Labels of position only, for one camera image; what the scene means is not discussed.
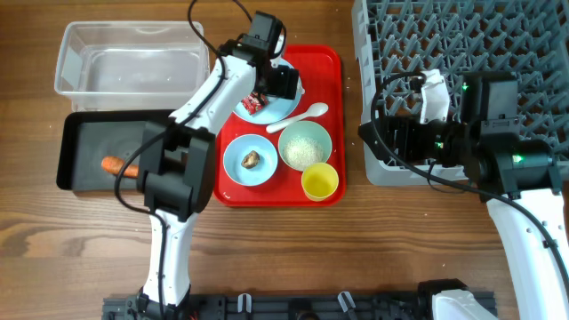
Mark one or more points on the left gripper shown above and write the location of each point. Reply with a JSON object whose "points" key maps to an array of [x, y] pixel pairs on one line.
{"points": [[287, 84]]}

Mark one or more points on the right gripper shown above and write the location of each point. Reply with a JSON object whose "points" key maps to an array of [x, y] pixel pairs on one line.
{"points": [[373, 139]]}

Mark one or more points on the red snack wrapper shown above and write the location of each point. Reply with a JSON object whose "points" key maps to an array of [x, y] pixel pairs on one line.
{"points": [[254, 103]]}

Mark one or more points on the green bowl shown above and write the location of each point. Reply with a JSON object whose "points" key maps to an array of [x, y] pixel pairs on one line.
{"points": [[306, 129]]}

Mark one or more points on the white rice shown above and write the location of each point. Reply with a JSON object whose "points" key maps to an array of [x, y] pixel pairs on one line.
{"points": [[301, 152]]}

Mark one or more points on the small light blue bowl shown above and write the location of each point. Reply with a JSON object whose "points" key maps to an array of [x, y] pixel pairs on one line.
{"points": [[238, 148]]}

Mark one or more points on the brown mushroom piece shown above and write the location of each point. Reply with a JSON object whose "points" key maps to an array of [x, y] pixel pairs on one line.
{"points": [[251, 160]]}

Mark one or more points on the orange carrot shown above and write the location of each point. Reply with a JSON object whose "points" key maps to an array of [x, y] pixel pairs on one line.
{"points": [[113, 165]]}

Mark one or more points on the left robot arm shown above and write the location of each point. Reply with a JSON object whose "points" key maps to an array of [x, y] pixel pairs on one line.
{"points": [[177, 162]]}

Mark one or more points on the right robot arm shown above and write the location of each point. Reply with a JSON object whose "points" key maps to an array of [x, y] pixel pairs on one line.
{"points": [[518, 180]]}

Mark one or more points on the grey dishwasher rack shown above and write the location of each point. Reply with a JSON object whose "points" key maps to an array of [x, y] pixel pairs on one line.
{"points": [[525, 38]]}

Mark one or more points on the large light blue plate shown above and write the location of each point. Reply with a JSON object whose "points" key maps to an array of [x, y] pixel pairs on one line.
{"points": [[276, 110]]}

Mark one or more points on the white plastic spoon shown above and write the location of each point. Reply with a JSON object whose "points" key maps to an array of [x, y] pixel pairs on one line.
{"points": [[315, 110]]}

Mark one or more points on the yellow plastic cup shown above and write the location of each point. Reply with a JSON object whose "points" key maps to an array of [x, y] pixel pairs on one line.
{"points": [[319, 181]]}

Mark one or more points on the red serving tray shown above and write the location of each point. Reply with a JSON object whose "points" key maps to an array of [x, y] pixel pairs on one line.
{"points": [[320, 73]]}

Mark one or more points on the clear plastic bin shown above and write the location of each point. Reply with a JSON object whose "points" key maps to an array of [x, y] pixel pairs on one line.
{"points": [[124, 65]]}

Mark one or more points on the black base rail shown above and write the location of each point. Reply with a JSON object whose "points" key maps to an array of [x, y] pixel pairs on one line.
{"points": [[386, 305]]}

